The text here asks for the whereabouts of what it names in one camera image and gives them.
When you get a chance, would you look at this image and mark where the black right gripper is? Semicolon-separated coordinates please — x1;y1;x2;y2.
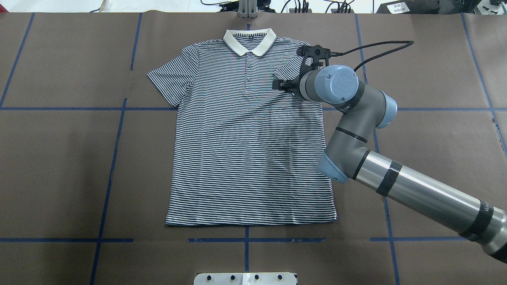
272;78;307;99

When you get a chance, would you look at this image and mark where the striped polo shirt white collar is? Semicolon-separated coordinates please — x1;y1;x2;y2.
147;28;337;226

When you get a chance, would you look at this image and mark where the black box white label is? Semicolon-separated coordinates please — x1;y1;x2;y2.
375;0;440;14

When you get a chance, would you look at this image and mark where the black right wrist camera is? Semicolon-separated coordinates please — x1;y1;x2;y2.
296;45;331;74

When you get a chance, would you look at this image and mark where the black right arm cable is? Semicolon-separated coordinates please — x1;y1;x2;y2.
329;40;415;72

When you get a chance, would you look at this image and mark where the aluminium frame post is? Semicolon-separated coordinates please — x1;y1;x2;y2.
238;0;258;19

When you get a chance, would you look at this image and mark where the white pedestal base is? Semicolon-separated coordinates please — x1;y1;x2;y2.
193;272;298;285

